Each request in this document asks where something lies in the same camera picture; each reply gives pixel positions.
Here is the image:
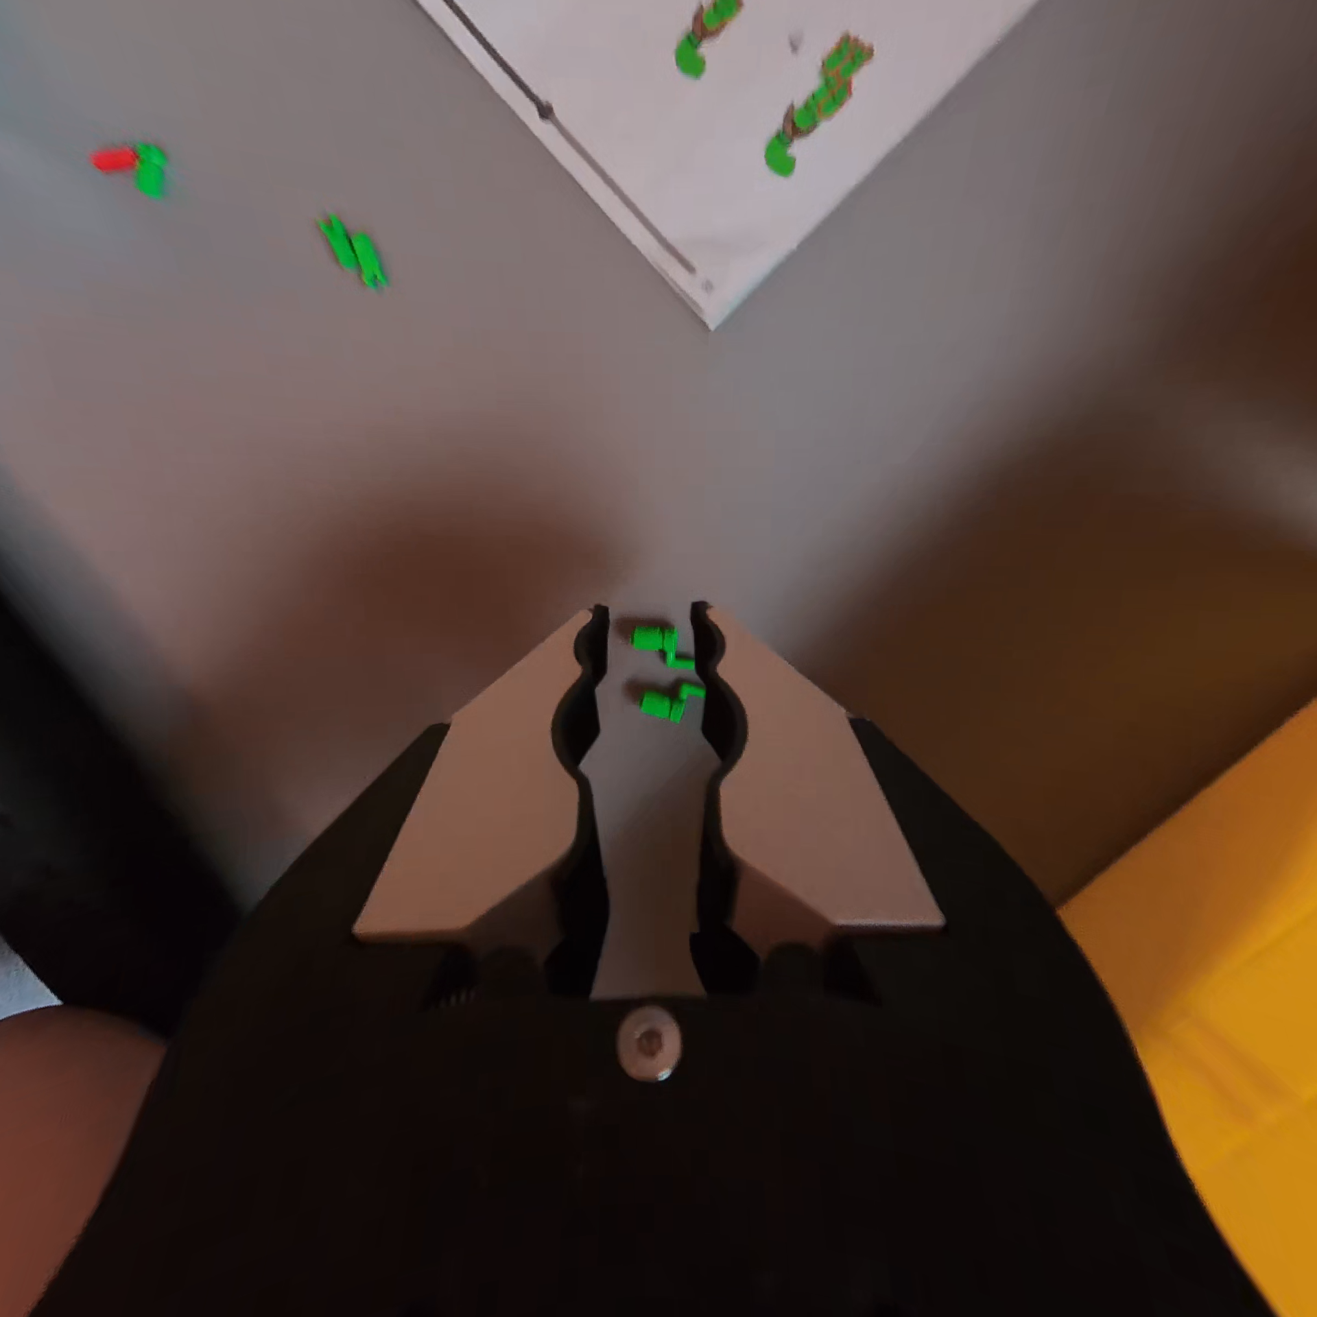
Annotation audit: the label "red and green lego piece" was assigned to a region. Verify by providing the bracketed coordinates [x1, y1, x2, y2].
[91, 142, 171, 202]

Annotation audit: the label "lego instruction booklet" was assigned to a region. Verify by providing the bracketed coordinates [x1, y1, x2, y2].
[417, 0, 1041, 332]

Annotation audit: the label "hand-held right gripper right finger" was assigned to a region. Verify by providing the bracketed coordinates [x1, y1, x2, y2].
[690, 602, 948, 997]

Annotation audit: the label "yellow stacked storage bins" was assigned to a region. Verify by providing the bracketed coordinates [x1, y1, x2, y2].
[1058, 699, 1317, 1317]

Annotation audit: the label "flat green lego leaf piece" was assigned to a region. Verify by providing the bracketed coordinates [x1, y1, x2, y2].
[313, 210, 392, 294]

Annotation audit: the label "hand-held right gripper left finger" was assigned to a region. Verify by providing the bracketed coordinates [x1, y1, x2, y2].
[353, 605, 610, 998]

